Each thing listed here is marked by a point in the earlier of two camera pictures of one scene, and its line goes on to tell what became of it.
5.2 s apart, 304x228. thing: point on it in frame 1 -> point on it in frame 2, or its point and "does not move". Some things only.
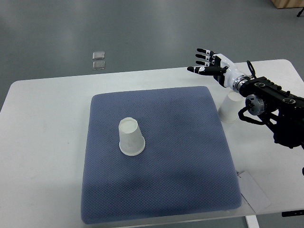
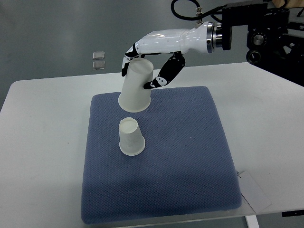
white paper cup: [228, 110] -> [133, 97]
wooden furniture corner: [288, 4] does not move
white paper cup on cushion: [131, 141] does not move
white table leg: [252, 222] does not move
